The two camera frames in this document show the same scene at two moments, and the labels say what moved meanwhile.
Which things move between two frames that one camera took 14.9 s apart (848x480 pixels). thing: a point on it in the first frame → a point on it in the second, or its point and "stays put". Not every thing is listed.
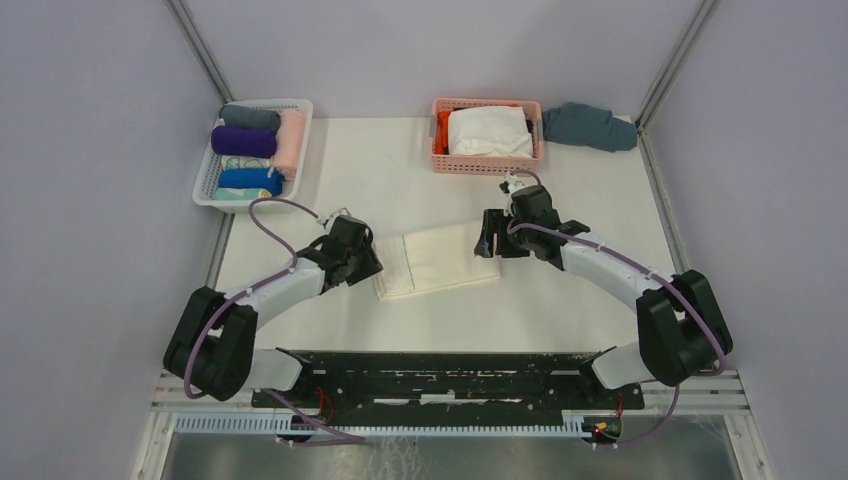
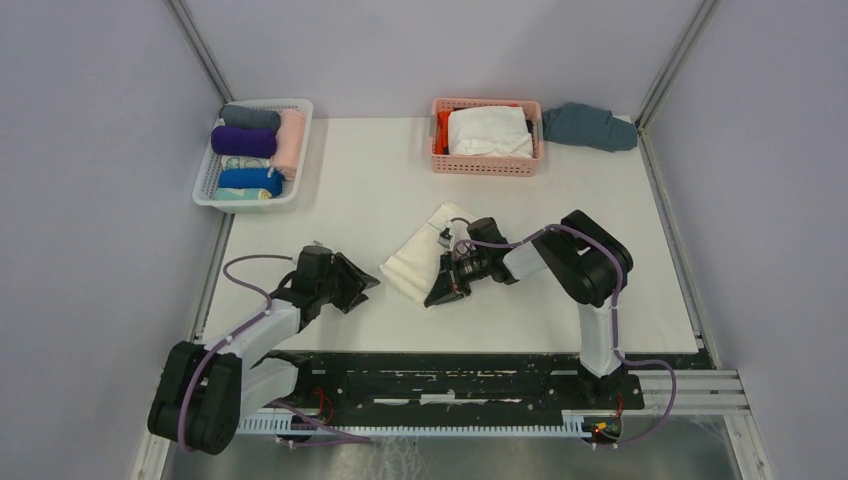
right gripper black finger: x=493 y=223 → x=444 y=290
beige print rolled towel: x=245 y=161 stays put
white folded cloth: x=489 y=131 stays put
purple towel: x=244 y=141 stays put
